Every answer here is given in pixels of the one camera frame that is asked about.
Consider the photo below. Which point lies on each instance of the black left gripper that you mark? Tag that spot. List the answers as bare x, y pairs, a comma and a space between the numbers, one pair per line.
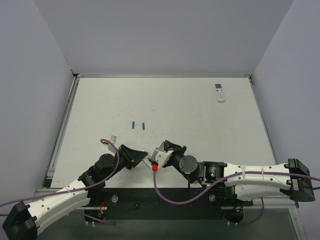
126, 157

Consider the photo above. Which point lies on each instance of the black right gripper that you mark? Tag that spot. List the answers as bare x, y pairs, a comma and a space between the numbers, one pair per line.
171, 155

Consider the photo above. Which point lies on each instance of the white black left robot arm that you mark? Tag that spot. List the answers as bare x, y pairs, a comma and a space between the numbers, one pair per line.
27, 221

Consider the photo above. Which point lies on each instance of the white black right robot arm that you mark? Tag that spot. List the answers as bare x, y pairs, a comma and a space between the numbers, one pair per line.
243, 182

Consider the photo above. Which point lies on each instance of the small white remote control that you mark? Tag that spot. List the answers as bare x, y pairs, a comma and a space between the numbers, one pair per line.
219, 92

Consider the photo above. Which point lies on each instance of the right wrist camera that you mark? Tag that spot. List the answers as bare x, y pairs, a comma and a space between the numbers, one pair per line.
159, 158

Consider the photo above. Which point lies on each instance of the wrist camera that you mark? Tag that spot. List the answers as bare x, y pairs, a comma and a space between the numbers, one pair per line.
159, 158
110, 143

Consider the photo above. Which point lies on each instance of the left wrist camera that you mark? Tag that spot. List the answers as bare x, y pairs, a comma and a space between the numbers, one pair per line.
110, 143

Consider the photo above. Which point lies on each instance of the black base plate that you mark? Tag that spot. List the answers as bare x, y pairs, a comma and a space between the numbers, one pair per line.
115, 204

